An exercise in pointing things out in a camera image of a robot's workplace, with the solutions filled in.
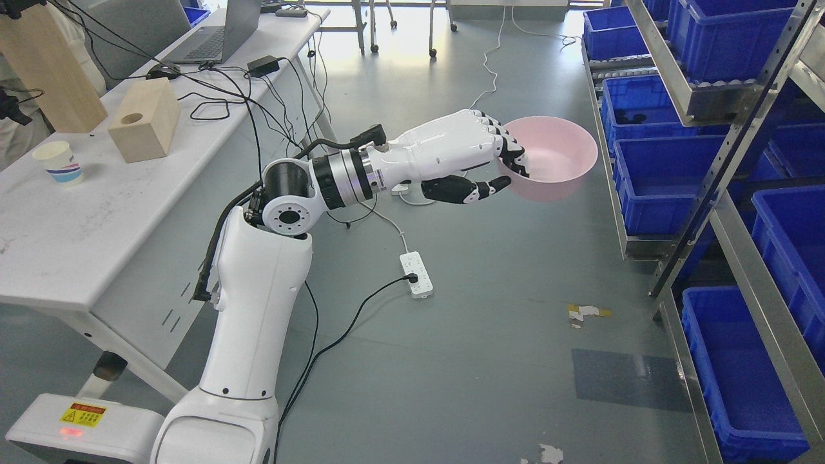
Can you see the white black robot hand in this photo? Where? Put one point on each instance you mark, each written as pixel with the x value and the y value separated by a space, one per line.
pixel 433 152

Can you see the pink plastic bowl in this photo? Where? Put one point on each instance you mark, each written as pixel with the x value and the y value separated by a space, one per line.
pixel 559 154

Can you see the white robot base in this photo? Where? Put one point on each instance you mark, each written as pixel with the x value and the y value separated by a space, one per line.
pixel 63 429

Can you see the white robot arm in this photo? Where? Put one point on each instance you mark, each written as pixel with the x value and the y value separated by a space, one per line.
pixel 256 262

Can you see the stainless steel shelf rack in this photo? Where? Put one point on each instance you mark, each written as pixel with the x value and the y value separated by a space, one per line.
pixel 746 108

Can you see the white power strip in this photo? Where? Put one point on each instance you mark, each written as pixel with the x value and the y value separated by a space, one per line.
pixel 420 285

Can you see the black power adapter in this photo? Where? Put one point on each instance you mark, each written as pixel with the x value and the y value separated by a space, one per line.
pixel 263 66

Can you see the grey laptop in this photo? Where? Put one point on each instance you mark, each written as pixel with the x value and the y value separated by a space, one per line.
pixel 214 44

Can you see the black computer mouse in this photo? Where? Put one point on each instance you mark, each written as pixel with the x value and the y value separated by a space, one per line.
pixel 163 71

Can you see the wooden cube with hole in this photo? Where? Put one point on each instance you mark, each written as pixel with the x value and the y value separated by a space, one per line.
pixel 145 122

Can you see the white desk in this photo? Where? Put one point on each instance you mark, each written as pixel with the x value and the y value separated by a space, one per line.
pixel 117 257

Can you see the paper cup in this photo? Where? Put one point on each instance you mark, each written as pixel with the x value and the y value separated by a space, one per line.
pixel 58 160

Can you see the tall wooden block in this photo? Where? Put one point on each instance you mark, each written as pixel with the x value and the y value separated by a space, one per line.
pixel 42 57

